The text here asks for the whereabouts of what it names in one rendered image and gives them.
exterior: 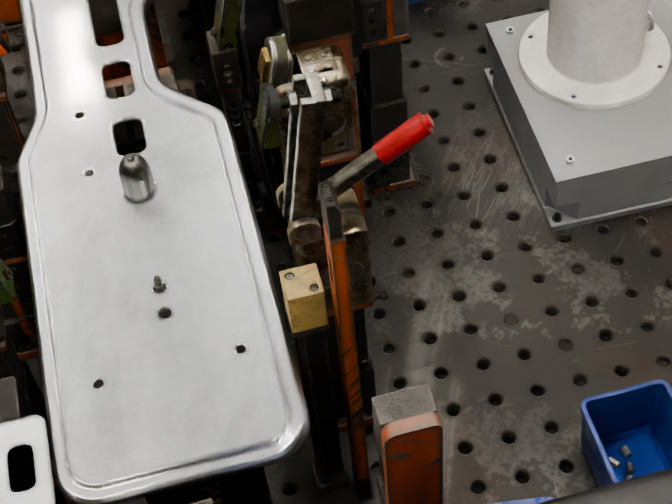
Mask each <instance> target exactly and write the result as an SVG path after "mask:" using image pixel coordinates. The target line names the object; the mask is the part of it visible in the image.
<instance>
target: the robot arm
mask: <svg viewBox="0 0 672 504"><path fill-rule="evenodd" d="M649 1H650V0H549V11H548V12H547V13H545V14H543V15H542V16H540V17H539V18H538V19H536V20H535V21H534V22H533V23H532V24H531V25H530V26H529V27H528V29H527V30H526V31H525V33H524V35H523V37H522V39H521V43H520V47H519V63H520V67H521V70H522V73H523V74H524V76H525V78H526V80H527V81H528V82H529V83H530V84H531V86H532V87H533V88H534V89H536V90H537V91H538V92H539V93H541V94H542V95H543V96H545V97H547V98H549V99H550V100H552V101H554V102H557V103H559V104H562V105H565V106H569V107H573V108H577V109H586V110H607V109H615V108H620V107H623V106H627V105H630V104H633V103H635V102H637V101H640V100H642V99H643V98H645V97H646V96H648V95H650V94H651V93H652V92H653V91H654V90H655V89H657V88H658V87H659V86H660V84H661V83H662V81H663V80H664V78H665V76H666V74H667V71H668V69H669V62H670V47H669V44H668V41H667V38H666V36H665V35H664V33H663V32H662V30H661V29H660V28H659V27H658V26H657V25H656V24H655V23H654V19H653V15H652V13H651V11H648V9H649Z"/></svg>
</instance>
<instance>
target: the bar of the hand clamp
mask: <svg viewBox="0 0 672 504"><path fill-rule="evenodd" d="M341 101H342V96H341V92H340V91H331V89H330V88H329V87H322V84H321V81H320V78H319V75H318V73H317V72H308V73H304V74H296V75H292V84H291V91H287V93H286V97H279V94H278V91H277V90H274V87H273V86H271V87H265V88H264V91H261V108H262V113H263V117H264V119H267V120H268V122H275V121H277V119H278V117H280V115H281V109H288V111H289V124H288V137H287V150H286V163H285V177H284V190H283V203H282V215H283V218H289V214H288V211H287V208H288V206H289V205H291V210H290V222H289V225H290V224H291V223H292V222H293V221H295V220H298V219H301V218H306V217H312V218H315V213H316V203H317V194H318V183H319V175H320V166H321V157H322V147H323V138H324V128H325V119H326V110H327V109H332V104H333V103H341Z"/></svg>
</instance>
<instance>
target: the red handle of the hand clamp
mask: <svg viewBox="0 0 672 504"><path fill-rule="evenodd" d="M432 126H434V122H433V120H432V118H431V117H430V116H429V115H428V114H425V115H423V114H422V113H420V112H418V113H417V114H415V115H414V116H413V117H411V118H410V119H408V120H407V121H405V122H404V123H403V124H401V125H400V126H398V127H397V128H396V129H394V130H393V131H391V132H390V133H389V134H387V135H386V136H384V137H383V138H381V139H380V140H379V141H377V142H376V143H374V144H373V147H372V148H370V149H369V150H368V151H366V152H365V153H363V154H362V155H360V156H359V157H358V158H356V159H355V160H353V161H352V162H351V163H349V164H348V165H346V166H345V167H344V168H342V169H341V170H339V171H338V172H336V173H335V174H334V175H332V176H331V177H329V178H328V179H327V180H325V181H328V182H329V183H330V184H331V185H332V186H333V188H334V191H335V194H336V197H339V196H340V195H342V194H343V193H344V192H346V191H347V190H349V189H350V188H352V187H353V186H354V185H356V184H357V183H359V182H360V181H362V180H363V179H364V178H366V177H367V176H369V175H370V174H372V173H373V172H375V171H376V170H377V169H379V168H380V167H382V166H383V165H385V164H386V165H388V164H389V163H391V162H392V161H393V160H395V159H396V158H398V157H399V156H401V155H402V154H403V153H405V152H406V151H408V150H409V149H411V148H412V147H414V146H415V145H416V144H418V143H419V142H421V141H422V140H424V139H425V138H426V137H428V136H429V135H431V134H432V133H433V129H432ZM320 209H321V201H320V193H319V185H318V194H317V203H316V212H317V211H319V210H320Z"/></svg>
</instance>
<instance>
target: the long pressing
mask: <svg viewBox="0 0 672 504"><path fill-rule="evenodd" d="M155 1H156V0H116V4H117V9H118V14H119V18H120V23H121V28H122V33H123V40H122V41H121V42H120V43H117V44H113V45H109V46H99V45H97V41H96V35H95V30H94V25H93V20H92V14H91V9H90V4H89V0H19V3H20V10H21V18H22V25H23V32H24V39H25V47H26V54H27V61H28V68H29V75H30V83H31V90H32V97H33V104H34V112H35V116H34V122H33V125H32V127H31V130H30V132H29V134H28V137H27V139H26V141H25V144H24V146H23V149H22V151H21V153H20V156H19V159H18V163H17V176H18V184H19V192H20V200H21V209H22V217H23V225H24V233H25V242H26V250H27V258H28V266H29V275H30V283H31V291H32V299H33V308H34V316H35V324H36V332H37V341H38V349H39V357H40V365H41V374H42V382H43V390H44V398H45V407H46V415H47V423H48V431H49V440H50V448H51V456H52V464H53V473H54V478H55V482H56V484H57V486H58V488H59V490H60V492H61V493H62V494H63V495H64V497H65V498H66V499H68V500H69V501H71V502H72V503H74V504H119V503H123V502H127V501H131V500H135V499H139V498H142V497H146V496H150V495H154V494H158V493H162V492H166V491H170V490H174V489H178V488H182V487H186V486H190V485H194V484H197V483H201V482H205V481H209V480H213V479H217V478H221V477H225V476H229V475H233V474H237V473H241V472H245V471H249V470H252V469H256V468H260V467H264V466H268V465H272V464H276V463H278V462H281V461H284V460H285V459H287V458H289V457H291V456H292V455H293V454H294V453H296V452H297V451H298V450H299V449H300V448H301V446H302V445H303V444H304V442H305V440H306V438H307V436H308V433H309V430H310V416H309V410H308V405H307V401H306V398H305V394H304V390H303V387H302V383H301V379H300V376H299V372H298V368H297V365H296V361H295V357H294V354H293V350H292V346H291V343H290V339H289V335H288V332H287V328H286V324H285V321H284V317H283V313H282V310H281V306H280V302H279V299H278V295H277V291H276V288H275V284H274V280H273V277H272V273H271V269H270V266H269V262H268V258H267V255H266V251H265V247H264V244H263V240H262V236H261V233H260V229H259V225H258V222H257V218H256V214H255V211H254V207H253V203H252V200H251V196H250V192H249V189H248V185H247V181H246V178H245V174H244V170H243V166H242V163H241V159H240V155H239V152H238V148H237V144H236V141H235V137H234V133H233V130H232V126H231V123H230V120H229V118H228V117H227V116H226V114H225V113H224V112H223V111H221V110H220V109H218V108H217V107H215V106H212V105H210V104H207V103H204V102H202V101H199V100H197V99H194V98H192V97H189V96H187V95H184V94H182V93H179V92H177V91H174V90H172V89H170V88H169V87H167V86H166V85H165V84H164V83H163V82H162V81H161V79H160V76H159V72H158V68H157V63H156V59H155V55H154V50H153V46H152V42H151V37H150V33H149V29H148V24H147V19H146V17H147V12H148V10H149V8H150V7H151V5H152V4H153V3H154V2H155ZM119 63H126V64H128V65H129V66H130V71H131V75H132V80H133V85H134V92H133V93H132V94H131V95H129V96H126V97H121V98H117V99H110V98H108V97H107V93H106V88H105V82H104V77H103V70H104V68H105V67H107V66H110V65H114V64H119ZM77 113H83V114H84V116H83V117H82V118H79V119H78V118H76V117H75V115H76V114H77ZM131 120H138V121H140V122H141V123H142V127H143V132H144V137H145V142H146V148H145V149H144V150H143V151H142V152H139V153H137V154H140V155H141V156H143V157H144V158H145V159H146V161H147V162H148V164H149V166H150V168H151V172H152V175H153V179H154V182H155V185H156V192H155V194H154V195H153V196H152V197H151V198H150V199H148V200H147V201H144V202H138V203H137V202H132V201H130V200H128V199H127V198H126V197H125V195H124V190H123V187H122V184H121V181H120V177H119V164H120V161H121V159H122V158H123V157H124V155H120V154H119V153H118V151H117V145H116V140H115V135H114V127H115V126H116V125H117V124H119V123H122V122H126V121H131ZM89 170H92V171H93V172H94V173H93V175H91V176H85V172H86V171H89ZM156 275H158V276H160V277H161V279H162V282H163V284H165V285H166V289H165V291H163V292H161V293H156V292H155V291H154V287H155V285H154V281H153V279H154V276H156ZM162 307H166V308H168V309H170V310H171V315H170V316H169V317H168V318H161V317H160V316H159V312H160V309H161V308H162ZM239 345H243V346H245V347H246V351H245V352H244V353H241V354H239V353H237V352H236V351H235V349H236V347H237V346H239ZM96 380H102V381H103V382H104V385H103V386H102V387H101V388H99V389H96V388H94V387H93V383H94V382H95V381H96Z"/></svg>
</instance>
